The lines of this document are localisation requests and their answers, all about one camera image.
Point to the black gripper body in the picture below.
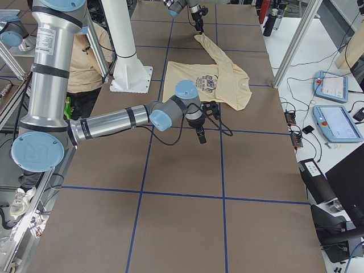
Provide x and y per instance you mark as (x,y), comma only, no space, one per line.
(196,123)
(197,17)

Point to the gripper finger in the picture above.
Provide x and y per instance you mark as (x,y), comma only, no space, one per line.
(198,26)
(201,26)
(202,135)
(198,134)

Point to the cream long sleeve shirt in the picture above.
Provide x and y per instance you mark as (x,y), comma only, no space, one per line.
(222,81)

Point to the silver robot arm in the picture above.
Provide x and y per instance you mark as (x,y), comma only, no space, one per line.
(44,134)
(175,7)

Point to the black monitor arm base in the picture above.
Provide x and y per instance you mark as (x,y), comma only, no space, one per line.
(338,237)

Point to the black water bottle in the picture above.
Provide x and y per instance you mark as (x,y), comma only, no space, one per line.
(269,24)

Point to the red fire extinguisher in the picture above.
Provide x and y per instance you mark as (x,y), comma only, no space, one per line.
(263,10)

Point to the clear water bottle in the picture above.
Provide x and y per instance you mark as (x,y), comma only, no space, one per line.
(280,14)

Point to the upper orange black adapter box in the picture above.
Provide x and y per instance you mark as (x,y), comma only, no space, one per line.
(290,118)

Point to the orange black adapter box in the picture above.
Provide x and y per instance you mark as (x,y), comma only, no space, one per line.
(290,118)
(296,139)

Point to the lower orange black adapter box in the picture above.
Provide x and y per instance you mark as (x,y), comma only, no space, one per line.
(296,139)

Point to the small black square device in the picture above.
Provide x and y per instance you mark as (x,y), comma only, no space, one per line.
(308,129)

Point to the person in beige shirt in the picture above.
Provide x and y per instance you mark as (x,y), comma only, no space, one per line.
(84,86)

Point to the black box with white label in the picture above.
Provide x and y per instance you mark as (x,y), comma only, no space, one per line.
(315,181)

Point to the green handheld object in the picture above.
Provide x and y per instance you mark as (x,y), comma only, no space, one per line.
(68,108)

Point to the lower blue teach pendant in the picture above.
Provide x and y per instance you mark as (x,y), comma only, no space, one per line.
(336,124)

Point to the blue teach pendant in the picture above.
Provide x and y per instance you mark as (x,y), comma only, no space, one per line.
(336,124)
(331,86)

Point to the upper blue teach pendant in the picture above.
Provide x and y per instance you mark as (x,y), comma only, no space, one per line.
(331,86)

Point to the black monitor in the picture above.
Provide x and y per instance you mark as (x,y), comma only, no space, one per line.
(346,181)

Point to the white sneaker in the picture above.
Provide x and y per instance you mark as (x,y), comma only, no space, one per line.
(21,202)

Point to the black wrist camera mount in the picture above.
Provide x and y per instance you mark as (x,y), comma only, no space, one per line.
(211,108)
(203,11)

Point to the white pedestal column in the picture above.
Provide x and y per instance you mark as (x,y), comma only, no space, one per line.
(129,75)

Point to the aluminium frame post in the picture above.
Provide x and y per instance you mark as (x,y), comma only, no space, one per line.
(297,38)

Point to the aluminium side frame rail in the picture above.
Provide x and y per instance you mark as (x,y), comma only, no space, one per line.
(20,238)

